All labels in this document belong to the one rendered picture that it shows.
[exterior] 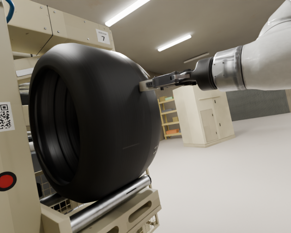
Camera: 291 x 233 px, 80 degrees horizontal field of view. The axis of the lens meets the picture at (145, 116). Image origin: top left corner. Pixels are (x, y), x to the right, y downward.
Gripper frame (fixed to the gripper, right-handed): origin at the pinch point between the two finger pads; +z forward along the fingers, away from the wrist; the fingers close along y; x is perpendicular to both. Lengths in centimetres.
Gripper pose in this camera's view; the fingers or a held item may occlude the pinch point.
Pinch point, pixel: (148, 85)
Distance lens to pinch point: 53.7
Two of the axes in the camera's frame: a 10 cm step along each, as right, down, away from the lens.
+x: 0.9, 9.9, 0.7
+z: -7.6, 0.2, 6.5
